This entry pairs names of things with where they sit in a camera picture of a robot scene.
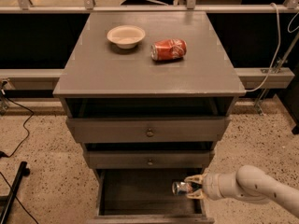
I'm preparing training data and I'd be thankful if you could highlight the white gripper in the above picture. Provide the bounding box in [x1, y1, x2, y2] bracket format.
[184, 173, 223, 201]

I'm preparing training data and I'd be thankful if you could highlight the silver blue redbull can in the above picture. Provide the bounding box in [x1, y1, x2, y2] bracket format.
[172, 181, 196, 196]

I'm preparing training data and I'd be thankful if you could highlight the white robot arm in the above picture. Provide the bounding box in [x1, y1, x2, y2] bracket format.
[184, 165, 299, 217]

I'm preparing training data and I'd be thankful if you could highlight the middle grey drawer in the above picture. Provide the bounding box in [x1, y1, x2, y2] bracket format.
[83, 150, 215, 169]

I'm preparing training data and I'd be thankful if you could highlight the top grey drawer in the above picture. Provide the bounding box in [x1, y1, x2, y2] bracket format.
[66, 117, 230, 143]

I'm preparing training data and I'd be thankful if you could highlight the open bottom grey drawer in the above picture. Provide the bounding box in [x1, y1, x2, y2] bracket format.
[87, 168, 214, 224]

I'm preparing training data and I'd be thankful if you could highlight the grey wooden drawer cabinet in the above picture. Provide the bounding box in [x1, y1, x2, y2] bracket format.
[52, 10, 247, 224]

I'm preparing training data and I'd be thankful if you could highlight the crushed red cola can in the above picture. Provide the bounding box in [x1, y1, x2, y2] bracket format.
[151, 38, 187, 62]

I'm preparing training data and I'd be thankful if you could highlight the white paper bowl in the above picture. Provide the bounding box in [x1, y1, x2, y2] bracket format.
[107, 25, 146, 49]

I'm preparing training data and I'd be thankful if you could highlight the black metal stand leg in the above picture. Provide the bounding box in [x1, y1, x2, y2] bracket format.
[0, 161, 30, 224]

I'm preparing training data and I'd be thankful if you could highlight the white hanging cable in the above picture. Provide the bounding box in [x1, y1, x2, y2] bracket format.
[245, 2, 282, 93]

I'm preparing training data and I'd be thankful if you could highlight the black floor cable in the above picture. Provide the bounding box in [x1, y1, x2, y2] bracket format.
[0, 81, 40, 224]

